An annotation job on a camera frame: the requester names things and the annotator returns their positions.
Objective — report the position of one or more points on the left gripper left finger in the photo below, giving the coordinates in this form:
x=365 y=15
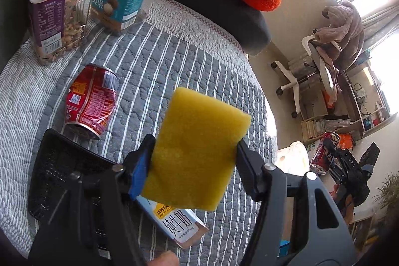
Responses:
x=118 y=191

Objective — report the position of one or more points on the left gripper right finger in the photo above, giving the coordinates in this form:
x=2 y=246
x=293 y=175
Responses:
x=320 y=235

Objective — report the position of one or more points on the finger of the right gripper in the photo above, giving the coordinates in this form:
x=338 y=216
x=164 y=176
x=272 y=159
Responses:
x=333 y=153
x=369 y=158

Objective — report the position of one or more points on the red cartoon face can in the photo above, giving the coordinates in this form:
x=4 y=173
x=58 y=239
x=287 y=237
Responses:
x=322 y=159

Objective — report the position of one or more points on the crushed red soda can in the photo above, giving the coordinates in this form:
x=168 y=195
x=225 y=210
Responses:
x=91 y=100

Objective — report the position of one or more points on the yellow sponge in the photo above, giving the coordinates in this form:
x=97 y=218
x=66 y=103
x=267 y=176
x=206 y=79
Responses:
x=195 y=152

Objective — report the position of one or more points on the white round trash bin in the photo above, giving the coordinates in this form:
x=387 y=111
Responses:
x=293 y=159

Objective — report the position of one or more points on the left operator hand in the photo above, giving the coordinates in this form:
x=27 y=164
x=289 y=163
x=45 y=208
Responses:
x=167 y=258

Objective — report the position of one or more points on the wooden desk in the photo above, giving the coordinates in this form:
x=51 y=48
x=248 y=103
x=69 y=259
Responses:
x=361 y=107

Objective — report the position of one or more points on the black plastic tray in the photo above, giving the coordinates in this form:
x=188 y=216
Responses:
x=62 y=166

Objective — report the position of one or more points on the white office chair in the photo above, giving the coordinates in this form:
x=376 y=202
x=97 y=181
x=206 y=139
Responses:
x=313 y=63

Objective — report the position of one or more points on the light blue milk carton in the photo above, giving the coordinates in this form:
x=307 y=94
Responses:
x=182 y=226

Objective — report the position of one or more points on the brown blanket on chair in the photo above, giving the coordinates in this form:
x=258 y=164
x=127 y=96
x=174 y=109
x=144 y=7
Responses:
x=339 y=43

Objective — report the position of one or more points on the striped grey quilt cover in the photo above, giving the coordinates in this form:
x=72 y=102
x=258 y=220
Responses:
x=173 y=47

